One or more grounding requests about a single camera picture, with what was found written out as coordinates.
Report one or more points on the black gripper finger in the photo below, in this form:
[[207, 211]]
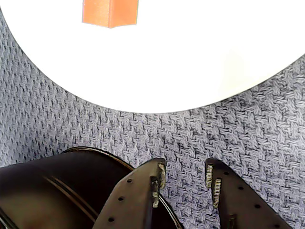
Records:
[[133, 198], [238, 205]]

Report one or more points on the red cube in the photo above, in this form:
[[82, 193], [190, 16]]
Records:
[[109, 12]]

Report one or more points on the white round plate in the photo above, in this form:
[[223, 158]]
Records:
[[152, 59]]

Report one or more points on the blue woven table cloth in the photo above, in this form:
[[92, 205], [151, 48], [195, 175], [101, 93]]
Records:
[[214, 133]]

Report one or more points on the black round metal pot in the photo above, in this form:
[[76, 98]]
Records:
[[47, 190]]

